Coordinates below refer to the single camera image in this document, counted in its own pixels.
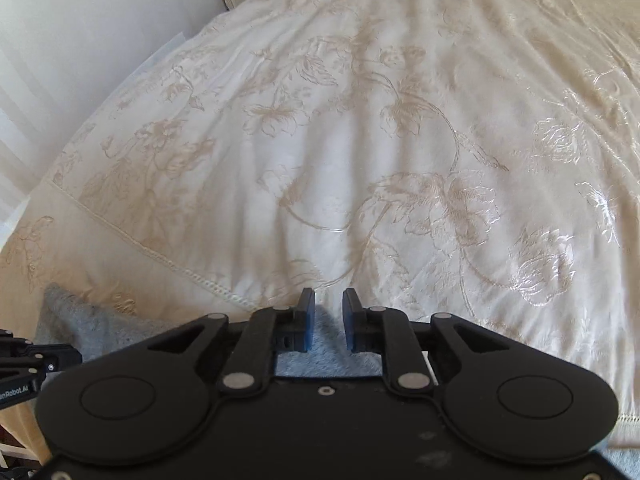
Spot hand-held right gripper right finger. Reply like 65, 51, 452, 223
341, 288, 507, 396

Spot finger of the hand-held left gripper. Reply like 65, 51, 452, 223
0, 330, 83, 377

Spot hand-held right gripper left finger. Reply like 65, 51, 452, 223
145, 287, 317, 395

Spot blue-grey speckled pants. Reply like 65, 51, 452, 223
34, 284, 383, 381

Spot bed with cream floral bedspread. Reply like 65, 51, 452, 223
0, 0, 640, 466

